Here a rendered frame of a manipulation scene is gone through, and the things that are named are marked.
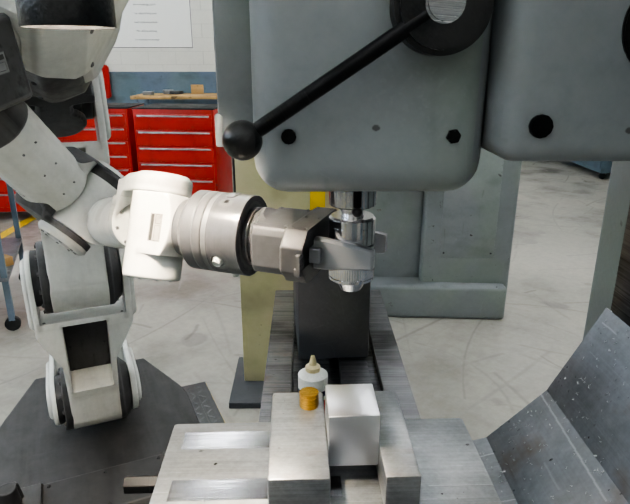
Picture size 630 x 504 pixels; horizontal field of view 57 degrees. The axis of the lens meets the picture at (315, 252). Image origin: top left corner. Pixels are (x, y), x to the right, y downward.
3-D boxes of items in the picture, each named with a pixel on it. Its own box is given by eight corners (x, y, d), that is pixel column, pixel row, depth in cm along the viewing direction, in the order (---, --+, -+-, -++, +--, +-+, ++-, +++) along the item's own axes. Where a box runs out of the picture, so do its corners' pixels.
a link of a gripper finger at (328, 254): (373, 273, 56) (314, 265, 58) (375, 242, 55) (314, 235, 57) (369, 279, 55) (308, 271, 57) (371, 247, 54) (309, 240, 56)
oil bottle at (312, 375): (298, 434, 78) (297, 363, 75) (298, 417, 82) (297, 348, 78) (328, 434, 78) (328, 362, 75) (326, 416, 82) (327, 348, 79)
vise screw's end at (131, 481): (124, 497, 62) (122, 482, 62) (128, 486, 64) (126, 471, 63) (161, 496, 62) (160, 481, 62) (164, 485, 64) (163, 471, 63)
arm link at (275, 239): (301, 216, 53) (187, 204, 56) (300, 312, 56) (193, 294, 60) (341, 188, 64) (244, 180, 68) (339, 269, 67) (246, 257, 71)
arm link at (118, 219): (145, 167, 62) (113, 174, 73) (134, 250, 62) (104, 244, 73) (202, 179, 65) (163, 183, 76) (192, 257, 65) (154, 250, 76)
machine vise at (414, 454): (150, 573, 57) (139, 483, 54) (178, 470, 71) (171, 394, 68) (498, 563, 58) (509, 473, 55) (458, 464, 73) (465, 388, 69)
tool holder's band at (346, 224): (319, 223, 58) (319, 214, 58) (352, 215, 61) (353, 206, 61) (351, 234, 55) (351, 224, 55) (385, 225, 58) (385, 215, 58)
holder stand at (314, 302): (297, 360, 97) (296, 248, 91) (293, 306, 118) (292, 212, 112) (368, 357, 98) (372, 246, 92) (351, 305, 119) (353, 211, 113)
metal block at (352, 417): (328, 466, 59) (328, 416, 57) (324, 430, 65) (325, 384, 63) (378, 465, 59) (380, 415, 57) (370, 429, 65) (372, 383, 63)
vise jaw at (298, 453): (268, 514, 55) (267, 480, 54) (273, 420, 70) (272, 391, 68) (330, 512, 56) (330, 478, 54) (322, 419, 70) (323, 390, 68)
